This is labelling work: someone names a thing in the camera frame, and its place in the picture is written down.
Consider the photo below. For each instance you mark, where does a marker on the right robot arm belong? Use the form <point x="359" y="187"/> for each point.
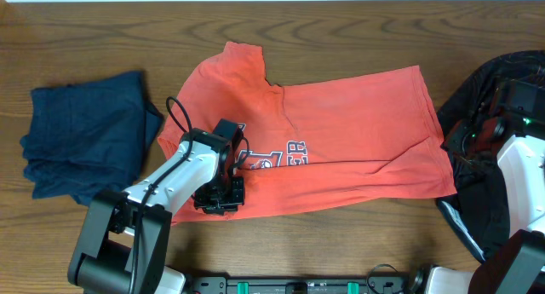
<point x="518" y="267"/>

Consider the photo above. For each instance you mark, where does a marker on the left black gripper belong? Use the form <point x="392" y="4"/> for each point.
<point x="203" y="204"/>

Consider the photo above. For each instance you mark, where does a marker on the orange printed t-shirt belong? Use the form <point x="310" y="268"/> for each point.
<point x="318" y="146"/>

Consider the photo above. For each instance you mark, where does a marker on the black mounting rail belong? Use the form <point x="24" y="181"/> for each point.
<point x="382" y="279"/>

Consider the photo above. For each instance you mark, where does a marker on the folded navy blue garment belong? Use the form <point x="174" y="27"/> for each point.
<point x="90" y="137"/>

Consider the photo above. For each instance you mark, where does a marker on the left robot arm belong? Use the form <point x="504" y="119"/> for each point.
<point x="123" y="242"/>

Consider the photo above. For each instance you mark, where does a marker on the black patterned garment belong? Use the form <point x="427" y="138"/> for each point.
<point x="509" y="87"/>

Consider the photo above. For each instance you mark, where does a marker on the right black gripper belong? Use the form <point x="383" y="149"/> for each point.
<point x="455" y="141"/>

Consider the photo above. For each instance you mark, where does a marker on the black garment with white stripe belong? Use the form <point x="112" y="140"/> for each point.
<point x="478" y="212"/>

